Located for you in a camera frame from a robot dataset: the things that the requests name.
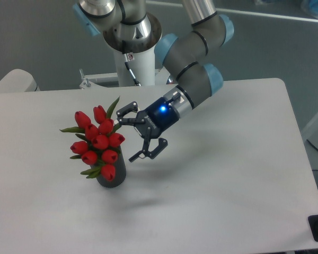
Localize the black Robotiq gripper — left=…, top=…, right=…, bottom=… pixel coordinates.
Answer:
left=115, top=96, right=181, bottom=162

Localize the red tulip bouquet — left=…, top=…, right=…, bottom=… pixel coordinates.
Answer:
left=60, top=98, right=125, bottom=180

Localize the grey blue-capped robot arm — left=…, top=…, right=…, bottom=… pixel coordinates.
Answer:
left=73, top=1, right=234, bottom=159

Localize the dark grey ribbed vase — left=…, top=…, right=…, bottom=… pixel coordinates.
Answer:
left=90, top=147, right=127, bottom=188

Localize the white chair back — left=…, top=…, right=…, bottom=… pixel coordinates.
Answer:
left=0, top=69, right=40, bottom=94

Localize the white metal base frame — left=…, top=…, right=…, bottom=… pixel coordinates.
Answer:
left=79, top=63, right=177, bottom=89

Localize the black pedestal cable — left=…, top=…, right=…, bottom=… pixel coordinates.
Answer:
left=121, top=39, right=142, bottom=87

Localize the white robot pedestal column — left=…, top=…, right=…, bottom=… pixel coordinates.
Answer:
left=103, top=12, right=162, bottom=87

